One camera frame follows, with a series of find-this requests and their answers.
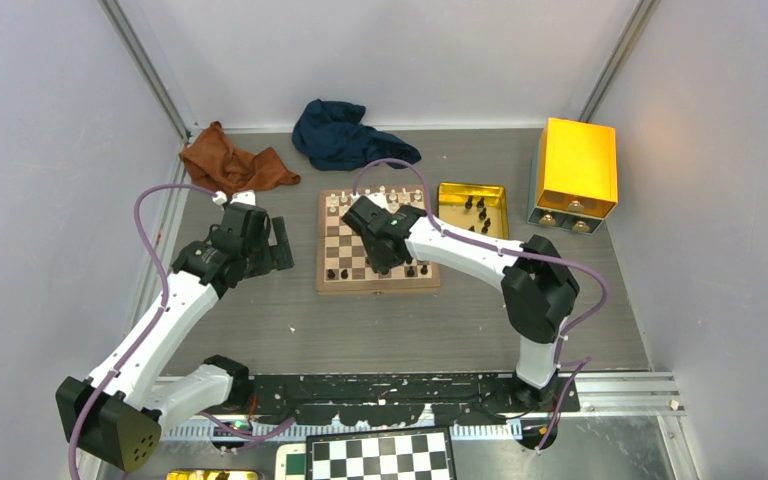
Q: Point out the yellow metal tray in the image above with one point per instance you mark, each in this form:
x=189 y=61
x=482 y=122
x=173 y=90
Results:
x=475 y=207

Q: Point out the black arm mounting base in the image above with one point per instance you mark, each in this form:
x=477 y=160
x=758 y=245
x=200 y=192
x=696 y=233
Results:
x=395 y=399

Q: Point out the orange cloth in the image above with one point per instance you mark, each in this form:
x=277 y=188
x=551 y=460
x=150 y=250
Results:
x=213 y=162

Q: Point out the wooden chess board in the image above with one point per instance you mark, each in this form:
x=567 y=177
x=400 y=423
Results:
x=339 y=248

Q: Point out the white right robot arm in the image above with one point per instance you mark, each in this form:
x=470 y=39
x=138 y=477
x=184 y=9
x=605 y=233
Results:
x=538 y=289

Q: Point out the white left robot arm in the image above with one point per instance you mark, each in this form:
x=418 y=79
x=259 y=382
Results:
x=117 y=414

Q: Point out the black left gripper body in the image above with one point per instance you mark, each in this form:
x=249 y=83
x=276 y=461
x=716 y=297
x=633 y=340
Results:
x=264 y=258

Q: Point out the dark blue cloth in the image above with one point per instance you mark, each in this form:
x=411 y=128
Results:
x=333 y=138

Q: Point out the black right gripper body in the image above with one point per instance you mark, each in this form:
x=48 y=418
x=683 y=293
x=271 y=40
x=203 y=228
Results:
x=377 y=261

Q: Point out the yellow drawer box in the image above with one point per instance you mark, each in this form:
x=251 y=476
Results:
x=574 y=176

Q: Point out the black white checker calibration board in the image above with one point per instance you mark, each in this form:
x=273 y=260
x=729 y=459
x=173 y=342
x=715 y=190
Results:
x=417 y=453

